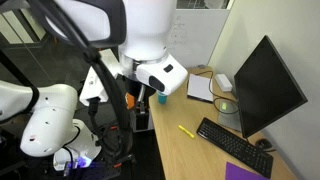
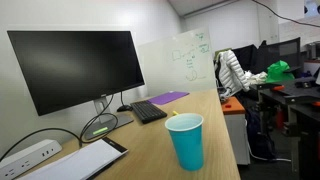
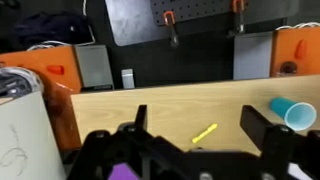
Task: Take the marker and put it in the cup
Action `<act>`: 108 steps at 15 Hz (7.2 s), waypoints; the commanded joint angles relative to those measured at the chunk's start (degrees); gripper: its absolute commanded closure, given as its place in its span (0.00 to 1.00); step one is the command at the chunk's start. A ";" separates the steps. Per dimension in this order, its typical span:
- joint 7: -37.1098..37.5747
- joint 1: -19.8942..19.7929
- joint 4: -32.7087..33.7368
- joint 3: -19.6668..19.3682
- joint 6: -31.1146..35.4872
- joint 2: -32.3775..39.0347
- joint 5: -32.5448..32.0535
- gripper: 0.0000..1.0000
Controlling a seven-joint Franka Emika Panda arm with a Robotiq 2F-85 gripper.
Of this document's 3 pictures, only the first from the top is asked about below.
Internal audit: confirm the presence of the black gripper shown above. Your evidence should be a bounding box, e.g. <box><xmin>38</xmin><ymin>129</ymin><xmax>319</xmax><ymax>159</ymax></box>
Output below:
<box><xmin>123</xmin><ymin>75</ymin><xmax>158</xmax><ymax>132</ymax></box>

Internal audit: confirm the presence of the yellow marker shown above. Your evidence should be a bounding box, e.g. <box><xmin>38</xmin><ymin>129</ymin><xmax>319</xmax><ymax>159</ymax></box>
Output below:
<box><xmin>178</xmin><ymin>124</ymin><xmax>195</xmax><ymax>139</ymax></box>

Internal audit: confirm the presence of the teal cup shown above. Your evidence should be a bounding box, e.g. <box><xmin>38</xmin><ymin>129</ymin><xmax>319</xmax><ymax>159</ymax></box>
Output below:
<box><xmin>156</xmin><ymin>91</ymin><xmax>169</xmax><ymax>105</ymax></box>

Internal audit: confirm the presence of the orange box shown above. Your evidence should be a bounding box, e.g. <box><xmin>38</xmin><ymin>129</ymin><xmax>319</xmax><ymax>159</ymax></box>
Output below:
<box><xmin>124</xmin><ymin>93</ymin><xmax>135</xmax><ymax>110</ymax></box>

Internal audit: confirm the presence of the light grey box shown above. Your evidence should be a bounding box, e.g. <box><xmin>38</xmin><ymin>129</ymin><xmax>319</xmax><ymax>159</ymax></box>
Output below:
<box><xmin>131</xmin><ymin>109</ymin><xmax>155</xmax><ymax>133</ymax></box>

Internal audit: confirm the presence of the white notebook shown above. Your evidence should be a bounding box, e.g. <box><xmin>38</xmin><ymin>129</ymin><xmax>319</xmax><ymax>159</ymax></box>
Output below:
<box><xmin>186</xmin><ymin>73</ymin><xmax>214</xmax><ymax>103</ymax></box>

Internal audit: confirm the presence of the white power adapter box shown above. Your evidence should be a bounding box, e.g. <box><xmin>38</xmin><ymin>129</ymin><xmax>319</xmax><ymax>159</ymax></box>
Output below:
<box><xmin>214</xmin><ymin>73</ymin><xmax>234</xmax><ymax>93</ymax></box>

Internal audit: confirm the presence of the grey monitor stand base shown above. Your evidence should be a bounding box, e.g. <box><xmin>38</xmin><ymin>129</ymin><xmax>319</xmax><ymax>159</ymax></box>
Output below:
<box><xmin>217</xmin><ymin>99</ymin><xmax>243</xmax><ymax>133</ymax></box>

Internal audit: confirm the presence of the white whiteboard with drawings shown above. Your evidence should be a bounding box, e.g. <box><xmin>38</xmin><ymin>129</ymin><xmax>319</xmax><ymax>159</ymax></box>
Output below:
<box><xmin>165</xmin><ymin>8</ymin><xmax>231</xmax><ymax>69</ymax></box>

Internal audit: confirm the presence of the black keyboard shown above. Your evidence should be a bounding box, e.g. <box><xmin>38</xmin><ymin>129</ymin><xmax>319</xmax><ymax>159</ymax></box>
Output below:
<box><xmin>196</xmin><ymin>117</ymin><xmax>274</xmax><ymax>179</ymax></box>

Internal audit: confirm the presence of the purple paper sheet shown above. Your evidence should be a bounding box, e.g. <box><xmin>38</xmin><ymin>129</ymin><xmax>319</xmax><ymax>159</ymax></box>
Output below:
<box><xmin>225</xmin><ymin>161</ymin><xmax>270</xmax><ymax>180</ymax></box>

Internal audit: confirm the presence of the black computer monitor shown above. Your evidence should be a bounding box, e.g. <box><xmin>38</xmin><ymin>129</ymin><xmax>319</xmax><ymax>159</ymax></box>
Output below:
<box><xmin>233</xmin><ymin>35</ymin><xmax>309</xmax><ymax>139</ymax></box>

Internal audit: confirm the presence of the black computer mouse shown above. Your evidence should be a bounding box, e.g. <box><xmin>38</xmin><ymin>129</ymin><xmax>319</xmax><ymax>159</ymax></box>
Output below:
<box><xmin>254</xmin><ymin>138</ymin><xmax>274</xmax><ymax>150</ymax></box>

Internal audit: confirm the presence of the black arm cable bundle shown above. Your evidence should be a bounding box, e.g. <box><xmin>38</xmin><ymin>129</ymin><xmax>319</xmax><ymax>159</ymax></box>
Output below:
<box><xmin>28</xmin><ymin>0</ymin><xmax>136</xmax><ymax>166</ymax></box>

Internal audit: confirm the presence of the black desk cable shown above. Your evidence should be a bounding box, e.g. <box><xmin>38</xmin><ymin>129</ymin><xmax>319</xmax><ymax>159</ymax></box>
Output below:
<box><xmin>194</xmin><ymin>69</ymin><xmax>240</xmax><ymax>115</ymax></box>

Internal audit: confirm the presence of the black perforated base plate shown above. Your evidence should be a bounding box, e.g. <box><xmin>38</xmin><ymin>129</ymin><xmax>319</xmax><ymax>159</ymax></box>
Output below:
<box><xmin>78</xmin><ymin>162</ymin><xmax>123</xmax><ymax>180</ymax></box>

